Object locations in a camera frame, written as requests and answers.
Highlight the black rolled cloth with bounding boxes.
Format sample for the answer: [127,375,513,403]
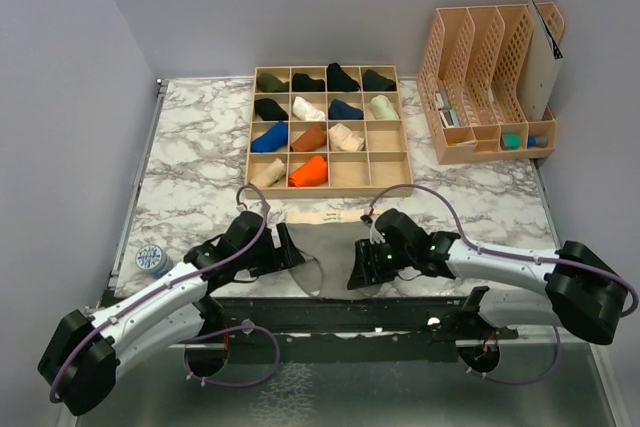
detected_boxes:
[254,98,289,121]
[326,62,360,92]
[291,72,326,92]

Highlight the navy rolled cloth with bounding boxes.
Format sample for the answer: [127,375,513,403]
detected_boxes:
[328,99,364,121]

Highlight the dark green rolled cloth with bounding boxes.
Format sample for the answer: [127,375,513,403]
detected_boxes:
[362,69,397,92]

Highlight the pink file organizer rack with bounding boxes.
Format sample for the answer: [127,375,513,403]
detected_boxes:
[418,4,557,164]

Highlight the beige rolled cloth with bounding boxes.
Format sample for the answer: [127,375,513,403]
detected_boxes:
[249,158,286,189]

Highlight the olive green rolled cloth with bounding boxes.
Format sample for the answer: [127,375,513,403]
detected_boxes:
[256,72,289,93]

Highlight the grey folder in rack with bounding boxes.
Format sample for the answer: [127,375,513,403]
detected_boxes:
[517,0,565,121]

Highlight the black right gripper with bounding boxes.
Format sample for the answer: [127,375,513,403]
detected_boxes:
[347,236,414,289]

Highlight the cards in rack slot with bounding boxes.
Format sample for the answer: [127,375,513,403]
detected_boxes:
[434,87,477,147]

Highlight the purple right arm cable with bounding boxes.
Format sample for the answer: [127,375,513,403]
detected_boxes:
[360,183,640,386]

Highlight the wooden compartment tray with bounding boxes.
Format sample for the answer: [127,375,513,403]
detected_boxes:
[245,64,413,199]

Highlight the beige boxer underwear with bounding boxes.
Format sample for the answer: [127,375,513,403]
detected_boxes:
[328,123,365,152]

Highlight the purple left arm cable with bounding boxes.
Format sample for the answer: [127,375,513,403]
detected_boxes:
[48,183,282,403]

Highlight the blue rolled cloth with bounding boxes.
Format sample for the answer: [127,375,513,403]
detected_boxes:
[250,121,289,153]

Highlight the pale green rolled cloth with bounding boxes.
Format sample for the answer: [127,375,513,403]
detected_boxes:
[370,95,399,120]

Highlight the brown rolled cloth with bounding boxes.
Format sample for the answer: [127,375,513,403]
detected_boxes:
[291,124,327,152]

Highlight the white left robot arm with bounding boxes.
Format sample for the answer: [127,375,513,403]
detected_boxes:
[37,211,305,416]

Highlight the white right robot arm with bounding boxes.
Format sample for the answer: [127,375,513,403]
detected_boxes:
[347,209,629,345]

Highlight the blue grey cylinder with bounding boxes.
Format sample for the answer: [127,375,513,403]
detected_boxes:
[527,135,548,148]

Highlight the white rolled cloth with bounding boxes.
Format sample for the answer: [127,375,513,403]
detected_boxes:
[292,96,326,121]

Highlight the orange rolled cloth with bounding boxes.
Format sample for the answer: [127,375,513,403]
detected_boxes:
[288,155,329,188]

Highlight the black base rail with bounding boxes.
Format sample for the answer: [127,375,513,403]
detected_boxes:
[97,286,521,364]

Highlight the black rolled cloth left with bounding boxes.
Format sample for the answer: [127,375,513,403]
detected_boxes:
[254,98,289,121]

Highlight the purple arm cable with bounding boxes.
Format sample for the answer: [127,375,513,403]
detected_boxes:
[360,183,640,386]
[48,183,282,403]

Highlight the grey underwear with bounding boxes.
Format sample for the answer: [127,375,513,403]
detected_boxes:
[285,210,400,300]

